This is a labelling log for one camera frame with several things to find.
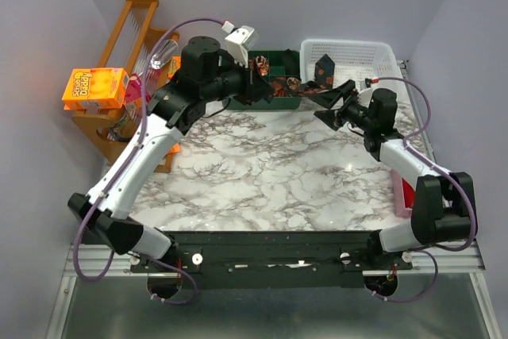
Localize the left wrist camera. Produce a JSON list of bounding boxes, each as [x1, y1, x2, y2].
[[221, 21, 259, 67]]

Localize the pink small box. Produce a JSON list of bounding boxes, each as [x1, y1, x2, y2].
[[124, 73, 142, 109]]

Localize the black orange floral tie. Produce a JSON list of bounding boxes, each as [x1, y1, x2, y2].
[[286, 54, 335, 97]]

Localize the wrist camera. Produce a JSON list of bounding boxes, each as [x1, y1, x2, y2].
[[357, 79, 375, 107], [221, 21, 259, 67]]

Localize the small orange box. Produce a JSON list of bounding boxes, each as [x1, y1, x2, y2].
[[167, 56, 181, 79], [169, 144, 181, 154]]

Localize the metal scoop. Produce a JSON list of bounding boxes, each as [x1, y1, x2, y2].
[[150, 39, 179, 70]]

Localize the small orange box upper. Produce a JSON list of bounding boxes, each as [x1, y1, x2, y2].
[[167, 56, 181, 79]]

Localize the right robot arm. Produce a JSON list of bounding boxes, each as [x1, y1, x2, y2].
[[310, 80, 477, 269]]

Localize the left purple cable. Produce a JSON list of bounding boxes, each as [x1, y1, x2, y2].
[[71, 17, 229, 305]]

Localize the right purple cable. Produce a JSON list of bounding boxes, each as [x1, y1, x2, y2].
[[371, 76, 477, 303]]

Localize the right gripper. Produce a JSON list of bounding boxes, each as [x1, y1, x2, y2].
[[309, 79, 375, 132]]

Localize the orange snack box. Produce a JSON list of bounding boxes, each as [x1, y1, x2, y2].
[[61, 67, 129, 110]]

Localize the pink tray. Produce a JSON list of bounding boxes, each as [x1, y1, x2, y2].
[[391, 170, 415, 218]]

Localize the wooden rack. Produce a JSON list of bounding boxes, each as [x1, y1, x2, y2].
[[72, 0, 165, 164]]

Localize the white plastic basket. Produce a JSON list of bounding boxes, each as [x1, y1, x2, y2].
[[299, 39, 402, 87]]

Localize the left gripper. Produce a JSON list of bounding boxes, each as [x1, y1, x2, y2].
[[202, 52, 275, 106]]

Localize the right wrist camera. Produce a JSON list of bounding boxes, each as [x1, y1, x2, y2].
[[357, 79, 375, 107]]

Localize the purple cable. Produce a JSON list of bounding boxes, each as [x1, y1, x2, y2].
[[371, 76, 477, 303], [71, 17, 229, 305]]

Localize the rolled beige patterned tie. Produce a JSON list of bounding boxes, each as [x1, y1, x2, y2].
[[287, 77, 302, 91]]

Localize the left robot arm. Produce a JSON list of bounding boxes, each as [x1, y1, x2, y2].
[[67, 26, 272, 272]]

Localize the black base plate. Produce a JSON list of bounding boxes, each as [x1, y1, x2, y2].
[[130, 230, 414, 291]]

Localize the rolled red patterned tie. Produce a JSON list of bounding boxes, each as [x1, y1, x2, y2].
[[254, 55, 270, 77]]

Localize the tin can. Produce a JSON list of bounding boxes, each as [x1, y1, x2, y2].
[[109, 111, 138, 142]]

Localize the green divided organizer tray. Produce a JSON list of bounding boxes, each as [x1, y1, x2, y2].
[[221, 50, 301, 111]]

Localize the small orange box lower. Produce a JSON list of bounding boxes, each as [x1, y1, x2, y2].
[[169, 144, 181, 154]]

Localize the rolled orange black tie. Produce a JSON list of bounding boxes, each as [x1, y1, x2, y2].
[[270, 77, 287, 97]]

